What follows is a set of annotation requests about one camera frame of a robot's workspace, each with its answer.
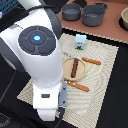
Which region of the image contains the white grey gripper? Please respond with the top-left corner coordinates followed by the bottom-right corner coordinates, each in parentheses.
top-left (33, 81), bottom-right (67, 121)

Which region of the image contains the brown toy sausage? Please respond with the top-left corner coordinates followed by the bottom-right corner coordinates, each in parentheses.
top-left (71, 58), bottom-right (79, 78)

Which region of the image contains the small milk carton toy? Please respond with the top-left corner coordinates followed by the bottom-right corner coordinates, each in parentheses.
top-left (75, 34), bottom-right (87, 50)

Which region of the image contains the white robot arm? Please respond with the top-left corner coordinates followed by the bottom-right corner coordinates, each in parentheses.
top-left (0, 0), bottom-right (66, 121)

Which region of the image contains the round beige plate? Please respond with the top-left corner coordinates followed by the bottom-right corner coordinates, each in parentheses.
top-left (63, 57), bottom-right (87, 81)

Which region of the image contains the left grey pot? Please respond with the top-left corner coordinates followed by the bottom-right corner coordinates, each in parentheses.
top-left (61, 3), bottom-right (81, 21)

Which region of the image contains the grey pot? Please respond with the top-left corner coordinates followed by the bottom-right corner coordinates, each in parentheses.
top-left (82, 3), bottom-right (108, 27)
top-left (61, 3), bottom-right (81, 21)

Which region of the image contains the pink wooden board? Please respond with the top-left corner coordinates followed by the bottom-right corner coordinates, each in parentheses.
top-left (58, 0), bottom-right (128, 43)

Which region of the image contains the right grey pot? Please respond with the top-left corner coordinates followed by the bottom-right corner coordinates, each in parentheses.
top-left (82, 3), bottom-right (108, 27)

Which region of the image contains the beige bowl at edge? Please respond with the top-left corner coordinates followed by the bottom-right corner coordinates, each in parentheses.
top-left (121, 7), bottom-right (128, 31)

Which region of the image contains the fork with wooden handle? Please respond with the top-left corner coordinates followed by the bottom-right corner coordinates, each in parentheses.
top-left (65, 81), bottom-right (90, 92)

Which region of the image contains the knife with wooden handle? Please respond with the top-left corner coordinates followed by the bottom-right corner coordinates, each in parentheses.
top-left (62, 52), bottom-right (101, 65)

